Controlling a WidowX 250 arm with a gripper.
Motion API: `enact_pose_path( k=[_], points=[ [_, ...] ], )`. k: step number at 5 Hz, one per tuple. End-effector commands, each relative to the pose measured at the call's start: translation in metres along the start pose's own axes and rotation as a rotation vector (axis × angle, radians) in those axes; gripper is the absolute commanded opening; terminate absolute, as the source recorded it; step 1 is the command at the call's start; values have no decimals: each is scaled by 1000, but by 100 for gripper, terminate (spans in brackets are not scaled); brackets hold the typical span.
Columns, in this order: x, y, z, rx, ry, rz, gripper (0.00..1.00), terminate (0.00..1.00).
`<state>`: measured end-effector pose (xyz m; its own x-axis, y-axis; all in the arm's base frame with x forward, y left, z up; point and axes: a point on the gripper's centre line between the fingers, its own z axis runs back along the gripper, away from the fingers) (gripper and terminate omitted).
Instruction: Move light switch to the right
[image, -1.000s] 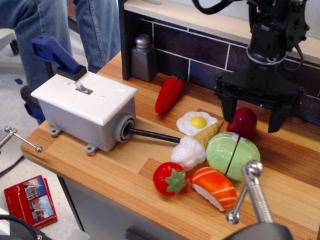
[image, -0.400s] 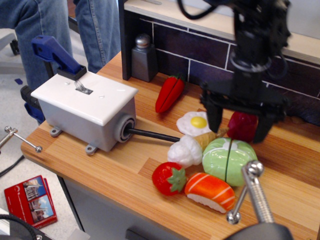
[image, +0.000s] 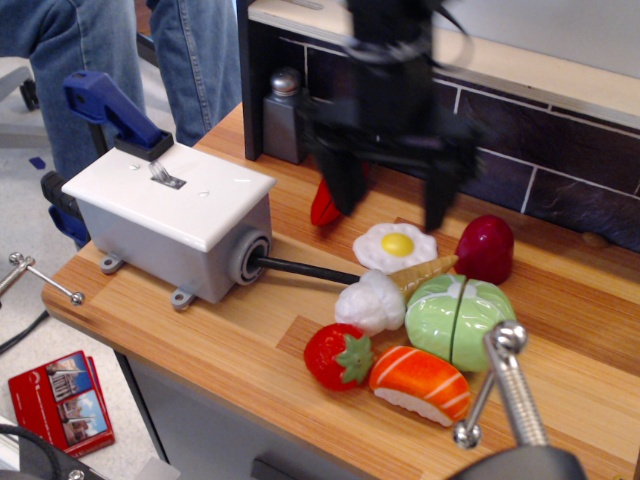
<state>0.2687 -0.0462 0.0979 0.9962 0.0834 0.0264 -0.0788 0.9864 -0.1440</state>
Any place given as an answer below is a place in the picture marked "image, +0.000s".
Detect metal clamp screw right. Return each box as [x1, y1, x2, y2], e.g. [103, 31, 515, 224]
[453, 320, 549, 450]

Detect metal clamp screw left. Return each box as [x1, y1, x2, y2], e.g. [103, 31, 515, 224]
[0, 252, 85, 307]

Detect ice cream cone toy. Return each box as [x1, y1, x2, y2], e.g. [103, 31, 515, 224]
[334, 255, 459, 336]

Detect black cable on floor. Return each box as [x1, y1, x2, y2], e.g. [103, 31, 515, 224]
[0, 309, 50, 355]

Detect wooden shelf with tiled back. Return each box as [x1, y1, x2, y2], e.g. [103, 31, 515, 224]
[239, 1, 639, 251]

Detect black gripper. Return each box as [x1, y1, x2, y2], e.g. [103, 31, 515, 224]
[303, 64, 480, 232]

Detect blue bar clamp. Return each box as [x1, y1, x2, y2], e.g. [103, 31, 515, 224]
[41, 71, 174, 247]

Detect salmon sushi toy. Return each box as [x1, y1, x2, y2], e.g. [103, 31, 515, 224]
[369, 346, 471, 427]

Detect black device bottom left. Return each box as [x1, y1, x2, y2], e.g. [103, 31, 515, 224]
[1, 424, 104, 480]

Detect red chili pepper toy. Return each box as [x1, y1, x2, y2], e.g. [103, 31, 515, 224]
[310, 179, 342, 226]

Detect person legs in jeans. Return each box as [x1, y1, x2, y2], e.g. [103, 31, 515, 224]
[1, 1, 241, 179]

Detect grey electrical switch box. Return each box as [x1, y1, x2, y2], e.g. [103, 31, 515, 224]
[62, 144, 276, 310]

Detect black cable from box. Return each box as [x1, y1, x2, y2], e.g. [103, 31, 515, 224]
[255, 256, 362, 286]

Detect metal clamp screw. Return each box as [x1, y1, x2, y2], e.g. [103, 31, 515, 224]
[453, 320, 549, 450]
[0, 252, 85, 307]

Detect green cabbage toy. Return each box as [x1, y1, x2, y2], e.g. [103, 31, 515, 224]
[405, 274, 516, 373]

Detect grey salt shaker toy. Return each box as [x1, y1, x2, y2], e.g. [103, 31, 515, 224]
[263, 67, 307, 164]

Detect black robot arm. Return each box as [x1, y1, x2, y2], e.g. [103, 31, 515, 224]
[303, 1, 481, 232]

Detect red strawberry toy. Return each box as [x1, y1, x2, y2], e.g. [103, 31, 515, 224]
[304, 323, 374, 391]

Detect red booklet on floor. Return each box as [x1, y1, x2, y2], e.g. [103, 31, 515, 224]
[8, 351, 116, 458]

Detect fried egg toy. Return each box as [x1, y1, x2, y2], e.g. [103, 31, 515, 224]
[352, 223, 438, 274]

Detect dark red plum toy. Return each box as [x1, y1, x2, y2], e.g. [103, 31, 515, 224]
[454, 215, 514, 285]

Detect clear light switch toggle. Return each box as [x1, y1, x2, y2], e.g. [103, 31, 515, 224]
[149, 160, 184, 189]

